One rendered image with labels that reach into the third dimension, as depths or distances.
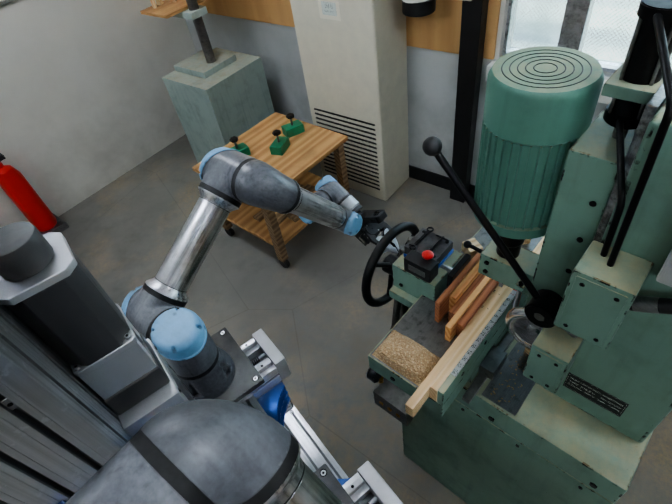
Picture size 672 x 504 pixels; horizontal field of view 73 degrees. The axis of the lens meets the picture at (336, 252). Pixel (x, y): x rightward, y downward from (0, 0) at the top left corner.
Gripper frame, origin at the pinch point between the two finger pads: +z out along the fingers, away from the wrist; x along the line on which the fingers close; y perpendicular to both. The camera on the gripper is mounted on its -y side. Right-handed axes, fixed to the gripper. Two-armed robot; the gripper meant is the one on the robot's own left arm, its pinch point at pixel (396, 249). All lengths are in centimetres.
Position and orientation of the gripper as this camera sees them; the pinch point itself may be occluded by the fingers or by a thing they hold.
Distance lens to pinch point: 154.0
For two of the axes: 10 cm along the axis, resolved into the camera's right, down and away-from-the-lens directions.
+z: 7.1, 7.0, -1.0
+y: -2.6, 3.9, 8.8
